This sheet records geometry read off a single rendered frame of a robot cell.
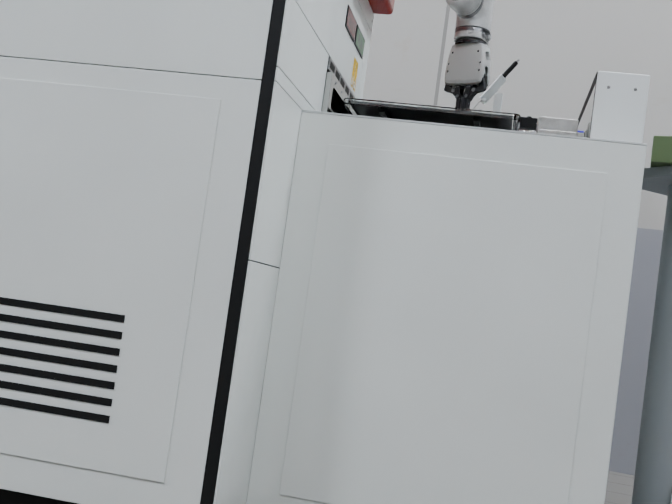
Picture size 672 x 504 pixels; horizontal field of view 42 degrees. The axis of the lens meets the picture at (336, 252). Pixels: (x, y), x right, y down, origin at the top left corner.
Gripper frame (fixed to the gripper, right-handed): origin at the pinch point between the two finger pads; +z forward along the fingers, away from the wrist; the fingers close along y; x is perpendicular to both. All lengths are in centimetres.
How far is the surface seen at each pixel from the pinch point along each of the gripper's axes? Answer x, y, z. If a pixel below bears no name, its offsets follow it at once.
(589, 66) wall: -141, 26, -54
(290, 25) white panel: 70, -4, 4
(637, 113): 24, -49, 8
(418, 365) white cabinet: 43, -22, 59
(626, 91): 25, -47, 4
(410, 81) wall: -121, 93, -45
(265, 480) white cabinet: 54, 0, 84
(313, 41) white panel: 54, 4, 1
